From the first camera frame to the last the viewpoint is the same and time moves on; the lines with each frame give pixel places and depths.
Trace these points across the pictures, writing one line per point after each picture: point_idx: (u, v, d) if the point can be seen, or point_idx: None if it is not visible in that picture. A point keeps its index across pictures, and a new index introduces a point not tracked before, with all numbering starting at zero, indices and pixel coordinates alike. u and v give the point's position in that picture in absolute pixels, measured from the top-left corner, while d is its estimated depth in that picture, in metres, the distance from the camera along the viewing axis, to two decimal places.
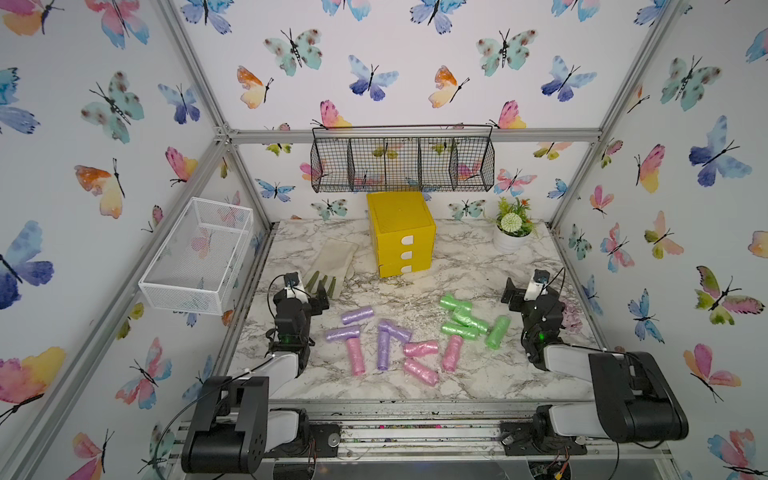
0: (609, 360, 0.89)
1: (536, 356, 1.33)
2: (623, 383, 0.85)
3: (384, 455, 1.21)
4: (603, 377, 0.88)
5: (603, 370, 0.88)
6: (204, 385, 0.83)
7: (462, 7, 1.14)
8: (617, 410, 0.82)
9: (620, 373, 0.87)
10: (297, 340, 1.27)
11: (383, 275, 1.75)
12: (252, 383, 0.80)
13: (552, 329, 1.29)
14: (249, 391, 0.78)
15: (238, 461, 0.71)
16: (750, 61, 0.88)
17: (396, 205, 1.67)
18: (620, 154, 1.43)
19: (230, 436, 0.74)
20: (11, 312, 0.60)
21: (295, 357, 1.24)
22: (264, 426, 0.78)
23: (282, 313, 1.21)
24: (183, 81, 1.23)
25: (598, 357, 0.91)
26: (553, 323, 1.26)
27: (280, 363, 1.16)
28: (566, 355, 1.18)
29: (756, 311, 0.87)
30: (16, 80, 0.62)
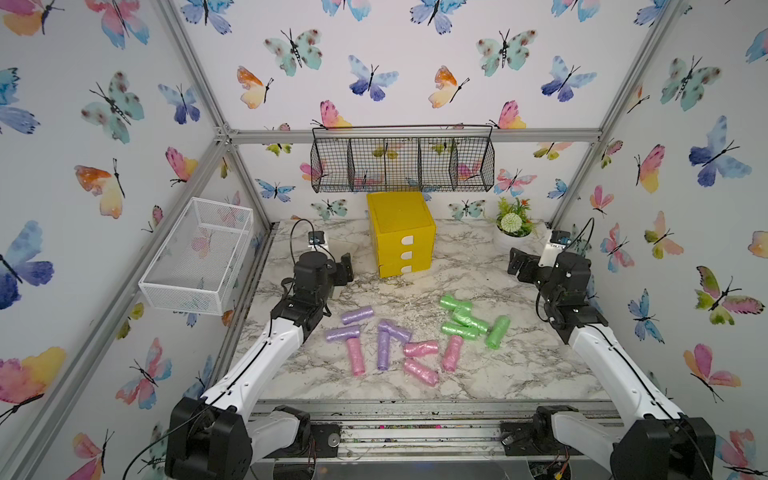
0: (658, 436, 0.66)
1: (560, 323, 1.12)
2: (664, 465, 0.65)
3: (384, 455, 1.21)
4: (640, 447, 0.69)
5: (645, 444, 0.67)
6: (176, 405, 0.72)
7: (462, 7, 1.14)
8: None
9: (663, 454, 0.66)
10: (310, 299, 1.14)
11: (383, 275, 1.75)
12: (222, 423, 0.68)
13: (578, 291, 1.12)
14: (217, 436, 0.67)
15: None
16: (750, 61, 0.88)
17: (396, 205, 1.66)
18: (620, 154, 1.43)
19: (203, 470, 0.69)
20: (11, 312, 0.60)
21: (298, 332, 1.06)
22: (242, 455, 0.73)
23: (304, 262, 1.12)
24: (183, 81, 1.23)
25: (643, 426, 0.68)
26: (580, 280, 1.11)
27: (273, 352, 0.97)
28: (599, 360, 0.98)
29: (756, 311, 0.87)
30: (16, 80, 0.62)
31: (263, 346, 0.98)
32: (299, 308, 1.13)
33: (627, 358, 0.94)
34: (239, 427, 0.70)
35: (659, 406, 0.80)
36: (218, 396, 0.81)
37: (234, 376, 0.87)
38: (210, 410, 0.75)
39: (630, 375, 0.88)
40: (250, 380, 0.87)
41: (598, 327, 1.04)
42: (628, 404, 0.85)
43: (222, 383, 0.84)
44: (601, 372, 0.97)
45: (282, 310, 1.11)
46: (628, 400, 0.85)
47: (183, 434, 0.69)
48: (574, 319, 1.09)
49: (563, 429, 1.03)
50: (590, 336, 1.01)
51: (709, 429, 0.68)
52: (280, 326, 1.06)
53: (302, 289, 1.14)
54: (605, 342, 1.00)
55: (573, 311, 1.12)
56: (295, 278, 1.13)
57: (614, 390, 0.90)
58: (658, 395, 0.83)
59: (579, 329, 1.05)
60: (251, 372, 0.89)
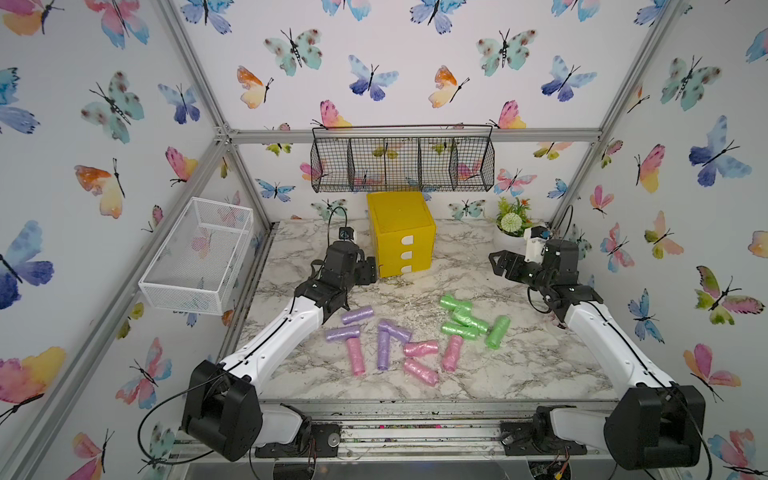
0: (650, 404, 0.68)
1: (557, 301, 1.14)
2: (653, 429, 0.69)
3: (384, 455, 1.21)
4: (631, 415, 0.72)
5: (637, 412, 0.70)
6: (196, 368, 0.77)
7: (462, 7, 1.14)
8: (628, 447, 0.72)
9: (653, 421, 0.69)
10: (335, 280, 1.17)
11: (383, 275, 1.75)
12: (236, 391, 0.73)
13: (570, 270, 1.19)
14: (229, 402, 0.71)
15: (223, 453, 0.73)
16: (750, 61, 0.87)
17: (396, 205, 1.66)
18: (620, 154, 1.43)
19: (215, 432, 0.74)
20: (11, 312, 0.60)
21: (317, 313, 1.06)
22: (252, 424, 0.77)
23: (337, 247, 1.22)
24: (183, 81, 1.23)
25: (635, 394, 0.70)
26: (570, 258, 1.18)
27: (293, 330, 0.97)
28: (594, 334, 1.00)
29: (756, 311, 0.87)
30: (16, 80, 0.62)
31: (283, 321, 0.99)
32: (322, 289, 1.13)
33: (622, 332, 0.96)
34: (250, 397, 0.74)
35: (651, 375, 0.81)
36: (235, 364, 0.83)
37: (252, 348, 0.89)
38: (227, 377, 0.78)
39: (623, 347, 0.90)
40: (266, 354, 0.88)
41: (595, 304, 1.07)
42: (622, 376, 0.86)
43: (241, 353, 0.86)
44: (597, 347, 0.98)
45: (306, 288, 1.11)
46: (620, 370, 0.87)
47: (200, 396, 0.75)
48: (571, 295, 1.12)
49: (563, 426, 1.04)
50: (585, 312, 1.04)
51: (699, 396, 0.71)
52: (301, 303, 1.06)
53: (330, 272, 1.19)
54: (600, 317, 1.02)
55: (569, 289, 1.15)
56: (326, 261, 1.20)
57: (609, 363, 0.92)
58: (651, 365, 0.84)
59: (575, 305, 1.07)
60: (268, 346, 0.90)
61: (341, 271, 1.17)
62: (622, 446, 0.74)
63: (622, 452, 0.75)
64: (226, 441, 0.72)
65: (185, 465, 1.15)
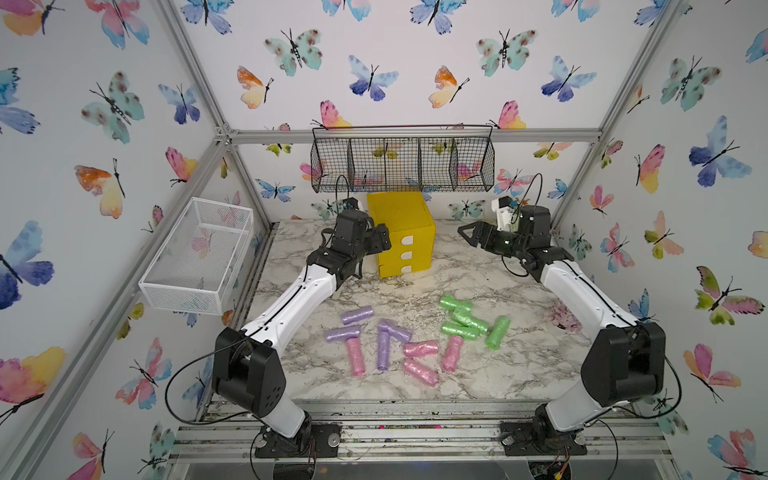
0: (618, 340, 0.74)
1: (532, 263, 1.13)
2: (622, 364, 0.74)
3: (384, 455, 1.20)
4: (603, 354, 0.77)
5: (607, 350, 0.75)
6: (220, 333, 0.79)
7: (462, 7, 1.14)
8: (603, 385, 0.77)
9: (620, 357, 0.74)
10: (345, 248, 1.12)
11: (383, 275, 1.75)
12: (259, 354, 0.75)
13: (544, 234, 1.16)
14: (255, 365, 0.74)
15: (252, 410, 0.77)
16: (750, 61, 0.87)
17: (397, 205, 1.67)
18: (620, 154, 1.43)
19: (243, 392, 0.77)
20: (11, 312, 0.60)
21: (332, 279, 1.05)
22: (276, 384, 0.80)
23: (347, 214, 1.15)
24: (183, 81, 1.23)
25: (606, 335, 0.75)
26: (542, 222, 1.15)
27: (307, 297, 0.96)
28: (567, 290, 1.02)
29: (756, 311, 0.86)
30: (16, 80, 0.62)
31: (298, 289, 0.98)
32: (333, 256, 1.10)
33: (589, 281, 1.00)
34: (273, 359, 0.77)
35: (619, 316, 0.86)
36: (255, 330, 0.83)
37: (271, 314, 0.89)
38: (249, 342, 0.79)
39: (592, 294, 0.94)
40: (284, 319, 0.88)
41: (566, 262, 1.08)
42: (594, 321, 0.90)
43: (260, 320, 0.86)
44: (570, 301, 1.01)
45: (317, 255, 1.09)
46: (591, 316, 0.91)
47: (226, 358, 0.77)
48: (545, 257, 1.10)
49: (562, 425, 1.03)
50: (558, 270, 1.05)
51: (660, 331, 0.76)
52: (314, 271, 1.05)
53: (341, 240, 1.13)
54: (572, 272, 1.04)
55: (543, 251, 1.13)
56: (336, 228, 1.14)
57: (581, 312, 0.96)
58: (618, 307, 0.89)
59: (548, 265, 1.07)
60: (286, 311, 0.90)
61: (351, 239, 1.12)
62: (597, 385, 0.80)
63: (598, 391, 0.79)
64: (255, 400, 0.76)
65: (185, 465, 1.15)
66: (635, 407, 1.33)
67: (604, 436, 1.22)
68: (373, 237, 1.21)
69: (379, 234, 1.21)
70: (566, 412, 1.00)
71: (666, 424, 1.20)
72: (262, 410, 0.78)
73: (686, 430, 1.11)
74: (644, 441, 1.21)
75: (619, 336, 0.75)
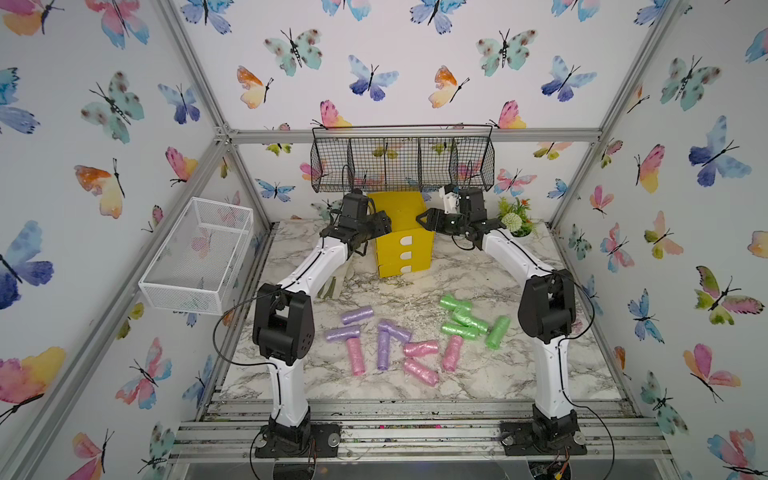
0: (540, 286, 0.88)
1: (474, 235, 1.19)
2: (545, 304, 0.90)
3: (384, 455, 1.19)
4: (530, 300, 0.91)
5: (533, 295, 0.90)
6: (260, 288, 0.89)
7: (462, 7, 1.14)
8: (532, 324, 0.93)
9: (543, 300, 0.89)
10: (351, 225, 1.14)
11: (383, 275, 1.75)
12: (297, 300, 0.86)
13: (481, 209, 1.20)
14: (293, 309, 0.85)
15: (290, 354, 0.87)
16: (750, 61, 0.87)
17: (397, 204, 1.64)
18: (620, 154, 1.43)
19: (281, 339, 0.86)
20: (10, 312, 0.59)
21: (344, 249, 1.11)
22: (309, 332, 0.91)
23: (351, 194, 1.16)
24: (183, 81, 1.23)
25: (532, 283, 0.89)
26: (478, 200, 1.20)
27: (327, 260, 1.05)
28: (503, 254, 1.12)
29: (756, 311, 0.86)
30: (16, 79, 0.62)
31: (318, 254, 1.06)
32: (342, 229, 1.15)
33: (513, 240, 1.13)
34: (308, 306, 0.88)
35: (540, 267, 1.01)
36: (289, 284, 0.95)
37: (300, 271, 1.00)
38: (285, 294, 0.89)
39: (518, 252, 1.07)
40: (313, 275, 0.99)
41: (501, 229, 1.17)
42: (522, 275, 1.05)
43: (292, 275, 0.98)
44: (506, 263, 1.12)
45: (329, 229, 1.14)
46: (520, 271, 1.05)
47: (266, 307, 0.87)
48: (484, 229, 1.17)
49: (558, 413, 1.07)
50: (494, 237, 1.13)
51: (569, 273, 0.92)
52: (329, 240, 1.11)
53: (347, 218, 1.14)
54: (504, 238, 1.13)
55: (482, 224, 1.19)
56: (342, 207, 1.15)
57: (514, 271, 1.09)
58: (538, 260, 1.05)
59: (487, 236, 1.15)
60: (312, 269, 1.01)
61: (358, 217, 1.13)
62: (528, 326, 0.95)
63: (528, 329, 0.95)
64: (293, 343, 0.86)
65: (185, 465, 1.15)
66: (635, 407, 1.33)
67: (604, 436, 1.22)
68: (376, 219, 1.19)
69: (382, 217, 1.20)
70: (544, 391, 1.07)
71: (666, 424, 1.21)
72: (298, 353, 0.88)
73: (686, 430, 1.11)
74: (644, 440, 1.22)
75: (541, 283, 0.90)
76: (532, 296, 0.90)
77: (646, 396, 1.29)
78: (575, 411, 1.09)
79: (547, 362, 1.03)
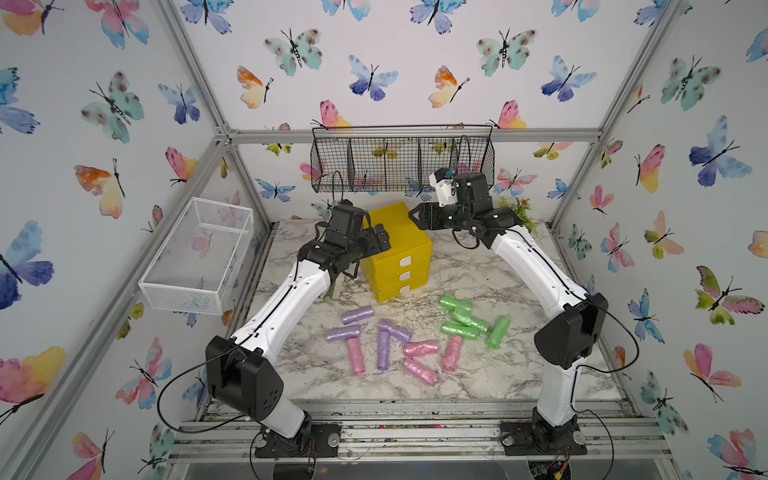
0: (575, 319, 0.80)
1: (483, 231, 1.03)
2: (576, 336, 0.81)
3: (384, 455, 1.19)
4: (557, 331, 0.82)
5: (563, 328, 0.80)
6: (210, 343, 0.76)
7: (462, 7, 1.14)
8: (556, 352, 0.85)
9: (576, 333, 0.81)
10: (340, 241, 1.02)
11: (380, 299, 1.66)
12: (250, 363, 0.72)
13: (484, 199, 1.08)
14: (246, 374, 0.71)
15: (250, 415, 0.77)
16: (750, 61, 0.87)
17: (394, 219, 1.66)
18: (620, 154, 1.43)
19: (239, 399, 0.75)
20: (11, 312, 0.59)
21: (324, 275, 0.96)
22: (273, 388, 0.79)
23: (344, 205, 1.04)
24: (183, 81, 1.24)
25: (565, 316, 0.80)
26: (480, 185, 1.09)
27: (297, 299, 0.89)
28: (521, 263, 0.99)
29: (756, 311, 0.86)
30: (16, 80, 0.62)
31: (289, 289, 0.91)
32: (326, 249, 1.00)
33: (545, 257, 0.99)
34: (266, 366, 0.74)
35: (572, 293, 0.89)
36: (245, 339, 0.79)
37: (261, 319, 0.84)
38: (241, 350, 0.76)
39: (549, 273, 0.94)
40: (275, 325, 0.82)
41: (519, 232, 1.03)
42: (550, 300, 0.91)
43: (250, 326, 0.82)
44: (524, 274, 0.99)
45: (309, 250, 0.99)
46: (549, 295, 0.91)
47: (217, 368, 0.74)
48: (495, 223, 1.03)
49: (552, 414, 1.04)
50: (512, 241, 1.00)
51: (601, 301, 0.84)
52: (306, 267, 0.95)
53: (335, 233, 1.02)
54: (525, 244, 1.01)
55: (491, 217, 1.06)
56: (331, 221, 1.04)
57: (536, 287, 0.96)
58: (570, 283, 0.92)
59: (501, 236, 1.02)
60: (277, 315, 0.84)
61: (348, 233, 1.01)
62: (550, 353, 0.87)
63: (549, 356, 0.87)
64: (252, 405, 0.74)
65: (185, 465, 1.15)
66: (635, 407, 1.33)
67: (603, 436, 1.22)
68: (370, 237, 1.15)
69: (375, 234, 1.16)
70: (550, 402, 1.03)
71: (666, 424, 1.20)
72: (261, 415, 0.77)
73: (686, 430, 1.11)
74: (644, 441, 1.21)
75: (577, 315, 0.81)
76: (560, 329, 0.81)
77: (646, 397, 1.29)
78: (575, 414, 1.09)
79: (561, 383, 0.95)
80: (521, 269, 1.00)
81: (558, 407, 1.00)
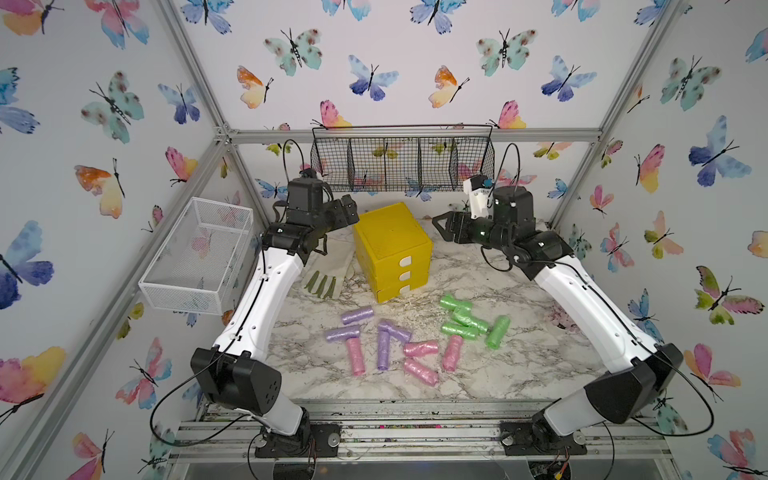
0: (648, 379, 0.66)
1: (526, 259, 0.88)
2: (646, 396, 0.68)
3: (384, 455, 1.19)
4: (621, 387, 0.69)
5: (632, 387, 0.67)
6: (193, 358, 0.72)
7: (462, 7, 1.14)
8: (618, 411, 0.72)
9: (647, 393, 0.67)
10: (305, 219, 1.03)
11: (380, 299, 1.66)
12: (240, 367, 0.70)
13: (528, 220, 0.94)
14: (240, 379, 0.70)
15: (255, 411, 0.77)
16: (750, 61, 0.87)
17: (391, 219, 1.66)
18: (620, 154, 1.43)
19: (240, 400, 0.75)
20: (11, 312, 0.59)
21: (295, 259, 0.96)
22: (271, 380, 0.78)
23: (300, 181, 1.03)
24: (183, 81, 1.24)
25: (634, 375, 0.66)
26: (525, 205, 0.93)
27: (273, 290, 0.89)
28: (574, 301, 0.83)
29: (756, 311, 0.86)
30: (16, 80, 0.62)
31: (261, 283, 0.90)
32: (291, 231, 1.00)
33: (605, 298, 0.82)
34: (258, 366, 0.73)
35: (640, 345, 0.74)
36: (229, 345, 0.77)
37: (241, 320, 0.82)
38: (230, 356, 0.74)
39: (611, 317, 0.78)
40: (257, 322, 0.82)
41: (569, 264, 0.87)
42: (612, 351, 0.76)
43: (231, 330, 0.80)
44: (575, 313, 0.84)
45: (273, 235, 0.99)
46: (611, 346, 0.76)
47: (208, 380, 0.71)
48: (541, 252, 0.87)
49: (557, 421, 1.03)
50: (563, 276, 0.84)
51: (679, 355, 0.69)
52: (273, 256, 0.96)
53: (297, 211, 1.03)
54: (579, 279, 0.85)
55: (537, 243, 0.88)
56: (290, 200, 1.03)
57: (592, 331, 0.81)
58: (637, 331, 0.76)
59: (549, 268, 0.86)
60: (257, 313, 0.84)
61: (310, 210, 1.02)
62: (607, 405, 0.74)
63: (609, 413, 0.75)
64: (254, 403, 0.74)
65: (185, 465, 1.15)
66: None
67: (603, 436, 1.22)
68: (336, 210, 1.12)
69: (344, 208, 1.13)
70: (564, 418, 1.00)
71: (666, 424, 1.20)
72: (266, 408, 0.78)
73: (686, 430, 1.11)
74: (644, 440, 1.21)
75: (651, 375, 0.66)
76: (628, 385, 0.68)
77: None
78: None
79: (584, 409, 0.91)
80: (572, 308, 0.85)
81: (574, 426, 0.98)
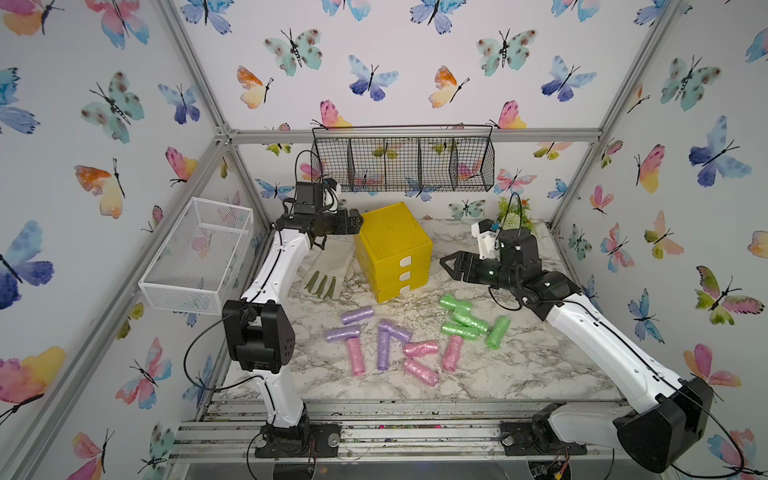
0: (676, 417, 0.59)
1: (535, 299, 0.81)
2: (677, 437, 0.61)
3: (384, 455, 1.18)
4: (649, 427, 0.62)
5: (661, 426, 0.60)
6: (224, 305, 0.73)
7: (462, 7, 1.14)
8: (653, 456, 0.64)
9: (679, 434, 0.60)
10: (309, 211, 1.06)
11: (380, 299, 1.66)
12: (268, 311, 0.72)
13: (534, 261, 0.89)
14: (267, 322, 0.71)
15: (275, 363, 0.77)
16: (750, 61, 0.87)
17: (388, 219, 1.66)
18: (620, 154, 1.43)
19: (262, 350, 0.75)
20: (11, 312, 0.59)
21: (307, 239, 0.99)
22: (290, 334, 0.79)
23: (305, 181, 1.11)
24: (183, 81, 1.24)
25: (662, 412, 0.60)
26: (531, 247, 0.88)
27: (290, 258, 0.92)
28: (587, 340, 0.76)
29: (756, 311, 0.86)
30: (16, 80, 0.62)
31: (279, 253, 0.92)
32: (299, 218, 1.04)
33: (619, 333, 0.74)
34: (282, 313, 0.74)
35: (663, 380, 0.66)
36: (255, 295, 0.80)
37: (264, 279, 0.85)
38: (254, 307, 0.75)
39: (627, 353, 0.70)
40: (279, 279, 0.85)
41: (579, 301, 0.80)
42: (635, 391, 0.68)
43: (255, 285, 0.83)
44: (591, 351, 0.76)
45: (285, 221, 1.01)
46: (633, 384, 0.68)
47: (236, 326, 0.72)
48: (548, 290, 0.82)
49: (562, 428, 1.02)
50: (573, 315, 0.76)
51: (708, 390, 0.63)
52: (288, 233, 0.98)
53: (304, 205, 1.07)
54: (590, 316, 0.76)
55: (544, 283, 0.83)
56: (297, 195, 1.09)
57: (610, 370, 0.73)
58: (659, 367, 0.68)
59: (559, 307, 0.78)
60: (278, 272, 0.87)
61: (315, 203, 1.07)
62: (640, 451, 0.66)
63: (646, 461, 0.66)
64: (276, 353, 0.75)
65: (185, 465, 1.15)
66: None
67: None
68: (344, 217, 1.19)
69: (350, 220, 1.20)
70: (574, 431, 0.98)
71: None
72: (284, 360, 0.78)
73: None
74: None
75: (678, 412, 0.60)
76: (655, 427, 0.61)
77: None
78: None
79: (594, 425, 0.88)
80: (586, 347, 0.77)
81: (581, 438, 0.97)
